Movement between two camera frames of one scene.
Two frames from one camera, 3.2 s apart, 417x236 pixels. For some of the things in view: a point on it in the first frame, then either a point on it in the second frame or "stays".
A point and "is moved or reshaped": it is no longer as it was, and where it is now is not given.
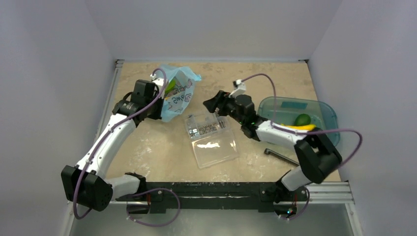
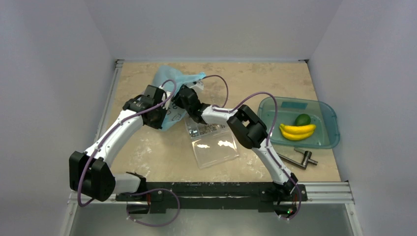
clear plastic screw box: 212,138 stays
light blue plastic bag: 180,97 is moved or reshaped
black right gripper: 222,104 → 182,99
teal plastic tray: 322,112 stays
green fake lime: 302,119 stays
